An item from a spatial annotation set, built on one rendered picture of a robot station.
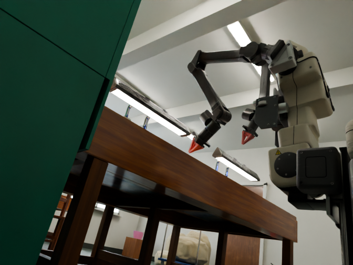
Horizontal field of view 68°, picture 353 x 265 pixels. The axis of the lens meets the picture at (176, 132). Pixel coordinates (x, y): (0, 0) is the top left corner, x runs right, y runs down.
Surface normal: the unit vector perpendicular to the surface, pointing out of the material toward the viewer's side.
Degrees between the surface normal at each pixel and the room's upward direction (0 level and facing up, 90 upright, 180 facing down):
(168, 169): 90
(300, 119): 90
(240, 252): 90
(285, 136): 90
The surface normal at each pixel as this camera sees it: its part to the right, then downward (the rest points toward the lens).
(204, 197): 0.73, -0.15
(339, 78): -0.60, -0.44
